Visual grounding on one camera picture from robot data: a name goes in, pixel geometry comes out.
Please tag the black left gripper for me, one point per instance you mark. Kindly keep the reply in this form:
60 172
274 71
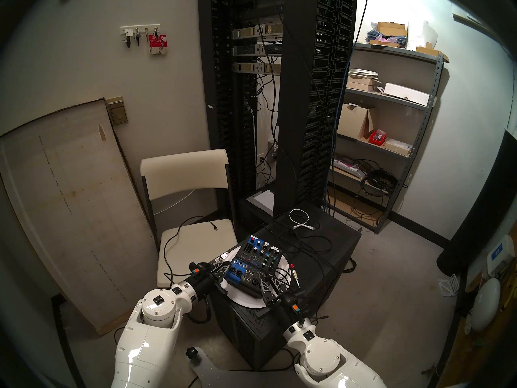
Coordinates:
204 278

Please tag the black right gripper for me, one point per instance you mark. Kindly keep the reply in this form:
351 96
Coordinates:
288 308

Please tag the blue black audio mixer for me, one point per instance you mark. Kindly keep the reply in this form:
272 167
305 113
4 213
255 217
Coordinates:
254 256

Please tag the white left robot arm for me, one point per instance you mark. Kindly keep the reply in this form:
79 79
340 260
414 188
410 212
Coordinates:
157 306

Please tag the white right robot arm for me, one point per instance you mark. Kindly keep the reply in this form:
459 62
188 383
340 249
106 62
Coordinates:
327 359

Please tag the white round plate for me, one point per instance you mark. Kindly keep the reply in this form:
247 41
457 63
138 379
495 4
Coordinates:
242 300

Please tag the grey flat rack device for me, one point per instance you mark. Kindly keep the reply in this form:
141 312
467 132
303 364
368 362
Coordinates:
262 200

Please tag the black speaker cabinet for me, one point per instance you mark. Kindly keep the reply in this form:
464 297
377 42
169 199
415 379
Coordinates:
343 245

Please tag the black round knob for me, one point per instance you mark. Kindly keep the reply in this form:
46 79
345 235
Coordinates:
193 353

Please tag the beige folding chair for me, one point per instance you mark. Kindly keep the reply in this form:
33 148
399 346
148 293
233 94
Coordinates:
183 173

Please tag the pink white package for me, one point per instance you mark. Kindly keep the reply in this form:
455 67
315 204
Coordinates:
347 167

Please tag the large grey cardboard sheet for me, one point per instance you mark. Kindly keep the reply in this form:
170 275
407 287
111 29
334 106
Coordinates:
72 189

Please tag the black server rack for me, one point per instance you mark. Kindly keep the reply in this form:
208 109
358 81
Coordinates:
295 108

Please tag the small red parts bin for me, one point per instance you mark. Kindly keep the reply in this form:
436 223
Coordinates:
377 138

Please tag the open tan cardboard box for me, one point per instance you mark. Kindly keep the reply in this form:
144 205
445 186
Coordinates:
351 122

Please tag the beige flat box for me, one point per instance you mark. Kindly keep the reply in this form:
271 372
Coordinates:
398 147

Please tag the beige rack unit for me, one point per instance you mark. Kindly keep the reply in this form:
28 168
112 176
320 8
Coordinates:
258 31
256 68

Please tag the white dome device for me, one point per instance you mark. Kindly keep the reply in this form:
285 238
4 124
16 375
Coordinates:
484 304

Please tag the black rack server unit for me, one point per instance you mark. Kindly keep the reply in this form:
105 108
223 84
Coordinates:
256 49

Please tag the small tan box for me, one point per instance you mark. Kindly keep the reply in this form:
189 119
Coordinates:
359 85

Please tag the tall black panel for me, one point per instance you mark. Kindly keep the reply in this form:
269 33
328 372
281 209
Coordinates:
484 213

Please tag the white device blue label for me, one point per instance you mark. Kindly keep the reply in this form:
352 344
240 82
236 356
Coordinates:
499 254

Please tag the white flat box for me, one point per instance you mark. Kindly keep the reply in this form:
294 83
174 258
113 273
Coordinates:
406 94

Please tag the white key hook rack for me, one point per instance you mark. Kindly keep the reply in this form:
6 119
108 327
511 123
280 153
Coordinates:
139 28

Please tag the grey metal shelf unit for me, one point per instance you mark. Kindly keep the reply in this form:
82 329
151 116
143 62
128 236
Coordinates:
404 52

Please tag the pile of plastic bags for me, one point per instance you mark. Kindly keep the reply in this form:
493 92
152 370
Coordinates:
381 40

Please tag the small open cardboard box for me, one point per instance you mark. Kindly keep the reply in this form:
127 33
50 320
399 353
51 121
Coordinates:
430 51

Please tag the brown cardboard box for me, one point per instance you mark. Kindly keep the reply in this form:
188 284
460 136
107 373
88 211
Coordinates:
391 29

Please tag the white plastic bag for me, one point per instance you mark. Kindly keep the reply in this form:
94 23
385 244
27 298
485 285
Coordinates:
422 33

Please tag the white Sonitrol alarm cabinet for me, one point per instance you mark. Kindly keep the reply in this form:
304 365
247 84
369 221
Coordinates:
470 21

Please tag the white lattice bracket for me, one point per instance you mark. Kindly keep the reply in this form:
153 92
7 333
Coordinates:
448 286

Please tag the beige wall switch plate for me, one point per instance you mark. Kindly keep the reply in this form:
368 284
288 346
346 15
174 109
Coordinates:
118 113

